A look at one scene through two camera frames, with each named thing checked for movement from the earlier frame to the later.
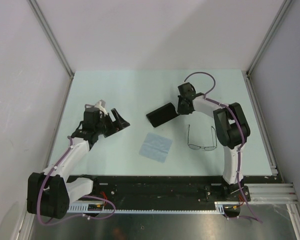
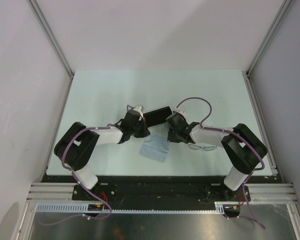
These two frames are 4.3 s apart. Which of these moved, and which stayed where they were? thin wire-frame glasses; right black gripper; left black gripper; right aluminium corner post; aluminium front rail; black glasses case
Moved: right black gripper; left black gripper; black glasses case
Stayed: right aluminium corner post; thin wire-frame glasses; aluminium front rail
